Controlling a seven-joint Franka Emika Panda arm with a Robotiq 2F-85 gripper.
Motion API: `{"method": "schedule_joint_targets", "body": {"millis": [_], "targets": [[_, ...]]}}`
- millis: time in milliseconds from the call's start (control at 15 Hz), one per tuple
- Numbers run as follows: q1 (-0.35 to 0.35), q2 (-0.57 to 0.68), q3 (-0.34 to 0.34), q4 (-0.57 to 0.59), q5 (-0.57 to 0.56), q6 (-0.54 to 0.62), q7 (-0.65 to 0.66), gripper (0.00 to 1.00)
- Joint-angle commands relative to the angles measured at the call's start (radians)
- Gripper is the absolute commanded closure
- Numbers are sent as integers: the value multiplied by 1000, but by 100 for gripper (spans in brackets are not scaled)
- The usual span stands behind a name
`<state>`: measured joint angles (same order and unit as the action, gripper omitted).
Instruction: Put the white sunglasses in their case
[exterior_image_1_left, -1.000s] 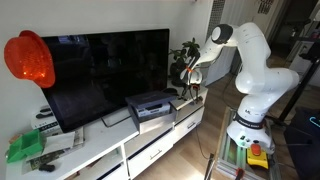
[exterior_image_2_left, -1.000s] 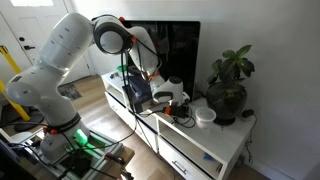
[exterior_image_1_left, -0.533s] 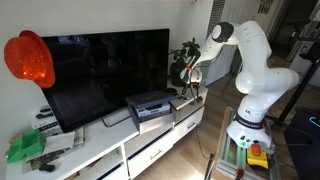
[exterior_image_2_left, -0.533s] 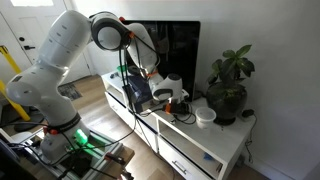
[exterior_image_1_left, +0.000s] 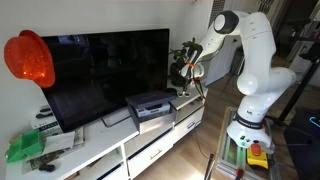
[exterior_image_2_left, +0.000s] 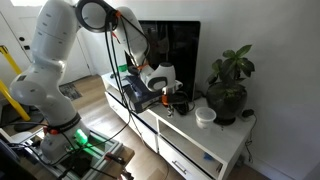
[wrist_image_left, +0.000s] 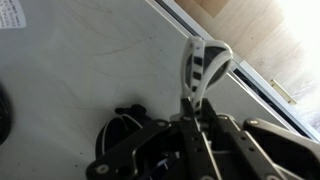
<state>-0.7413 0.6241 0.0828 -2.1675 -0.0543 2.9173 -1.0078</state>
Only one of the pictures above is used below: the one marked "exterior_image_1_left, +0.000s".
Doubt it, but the white TV cabinet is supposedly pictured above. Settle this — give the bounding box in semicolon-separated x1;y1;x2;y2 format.
4;83;209;180

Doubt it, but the black tripod camera stand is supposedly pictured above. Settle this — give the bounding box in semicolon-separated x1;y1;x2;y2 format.
278;39;320;123

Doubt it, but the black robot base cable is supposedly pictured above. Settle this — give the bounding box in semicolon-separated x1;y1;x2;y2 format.
264;114;314;147

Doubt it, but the green potted plant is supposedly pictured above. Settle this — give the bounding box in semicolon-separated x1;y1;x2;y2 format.
168;37;201;88

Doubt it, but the black flat screen television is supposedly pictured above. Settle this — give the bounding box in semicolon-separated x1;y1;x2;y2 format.
39;28;171;134

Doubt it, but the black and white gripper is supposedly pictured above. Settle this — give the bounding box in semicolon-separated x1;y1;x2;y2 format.
180;62;205;96

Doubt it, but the thin floor cable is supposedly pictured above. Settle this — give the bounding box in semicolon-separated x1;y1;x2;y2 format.
194;128;209;158

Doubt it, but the silver device in box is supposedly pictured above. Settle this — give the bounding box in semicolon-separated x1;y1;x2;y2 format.
134;101;172;118

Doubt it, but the aluminium robot base table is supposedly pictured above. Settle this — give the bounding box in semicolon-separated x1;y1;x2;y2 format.
214;105;281;180

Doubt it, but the printed magazine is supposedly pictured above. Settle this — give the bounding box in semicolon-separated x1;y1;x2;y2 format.
21;126;85;175

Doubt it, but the white paper envelope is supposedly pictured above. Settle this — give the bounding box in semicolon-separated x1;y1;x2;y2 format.
41;130;77;155

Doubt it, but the black zip sunglasses case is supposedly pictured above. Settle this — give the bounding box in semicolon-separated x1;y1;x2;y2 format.
162;87;178;96

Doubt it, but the green plastic container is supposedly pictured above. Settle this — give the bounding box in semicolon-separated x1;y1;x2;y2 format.
5;129;45;164

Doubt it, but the white cabinet drawer metal handle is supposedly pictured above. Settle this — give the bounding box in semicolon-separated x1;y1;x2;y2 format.
173;105;205;145
127;133;175;180

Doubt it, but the white cardboard box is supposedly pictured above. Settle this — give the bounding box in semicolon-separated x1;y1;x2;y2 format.
30;104;64;136

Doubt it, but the white striped cable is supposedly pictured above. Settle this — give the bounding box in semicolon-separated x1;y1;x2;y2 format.
177;89;192;99

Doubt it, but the yellow emergency stop box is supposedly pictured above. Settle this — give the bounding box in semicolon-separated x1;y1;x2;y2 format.
246;139;270;170

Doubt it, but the grey stand pole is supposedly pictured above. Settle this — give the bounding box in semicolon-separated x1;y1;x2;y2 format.
203;152;215;180

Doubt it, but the small red knob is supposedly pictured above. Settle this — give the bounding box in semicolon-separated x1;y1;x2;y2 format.
234;167;246;180

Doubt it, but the black device with blue light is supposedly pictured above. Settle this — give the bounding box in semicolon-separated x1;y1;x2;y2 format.
283;106;320;180

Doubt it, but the small black remote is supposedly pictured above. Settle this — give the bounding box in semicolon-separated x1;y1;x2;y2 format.
38;163;56;173

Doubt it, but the black waste bin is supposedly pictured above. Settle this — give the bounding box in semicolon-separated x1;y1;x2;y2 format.
229;46;246;77

